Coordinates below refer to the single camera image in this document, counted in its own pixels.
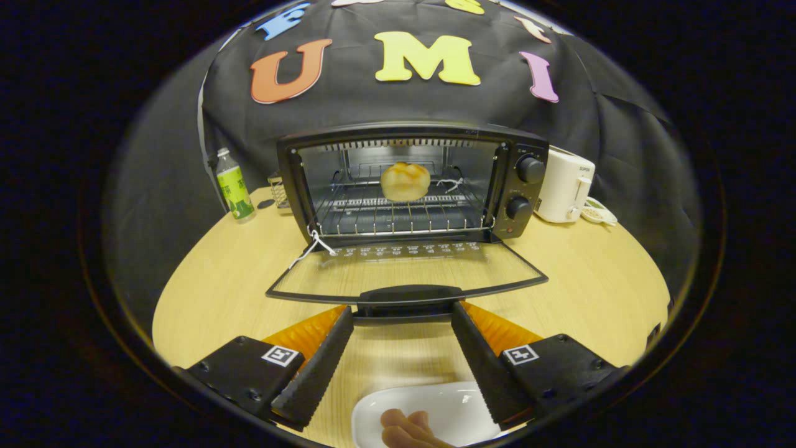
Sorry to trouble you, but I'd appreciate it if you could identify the black toaster oven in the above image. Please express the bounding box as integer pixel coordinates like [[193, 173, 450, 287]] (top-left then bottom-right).
[[266, 121, 550, 326]]

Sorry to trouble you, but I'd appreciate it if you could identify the green label drink bottle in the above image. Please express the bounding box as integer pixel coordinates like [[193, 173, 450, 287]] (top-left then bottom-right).
[[215, 147, 256, 223]]

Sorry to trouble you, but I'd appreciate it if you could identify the round golden bread bun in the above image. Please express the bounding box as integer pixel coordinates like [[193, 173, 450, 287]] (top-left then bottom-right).
[[380, 161, 432, 203]]

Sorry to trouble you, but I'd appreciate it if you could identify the white pop-up toaster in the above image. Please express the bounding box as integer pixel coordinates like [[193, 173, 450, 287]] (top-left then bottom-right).
[[534, 146, 596, 224]]

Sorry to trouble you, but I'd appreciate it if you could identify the small white snack dish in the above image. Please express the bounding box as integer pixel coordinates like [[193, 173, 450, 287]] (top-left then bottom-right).
[[581, 196, 619, 226]]

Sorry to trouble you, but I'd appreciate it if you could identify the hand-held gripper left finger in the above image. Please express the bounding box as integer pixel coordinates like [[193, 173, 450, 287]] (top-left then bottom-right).
[[173, 305, 355, 432]]

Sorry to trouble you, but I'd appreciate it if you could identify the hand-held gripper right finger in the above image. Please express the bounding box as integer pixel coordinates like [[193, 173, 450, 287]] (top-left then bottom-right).
[[451, 301, 629, 430]]

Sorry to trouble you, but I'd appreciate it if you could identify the white plate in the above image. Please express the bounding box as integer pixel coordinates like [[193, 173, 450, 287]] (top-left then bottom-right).
[[351, 381, 502, 448]]

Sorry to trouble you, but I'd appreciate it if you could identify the white string tie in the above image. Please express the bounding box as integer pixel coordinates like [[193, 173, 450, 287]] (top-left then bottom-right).
[[288, 227, 337, 269]]

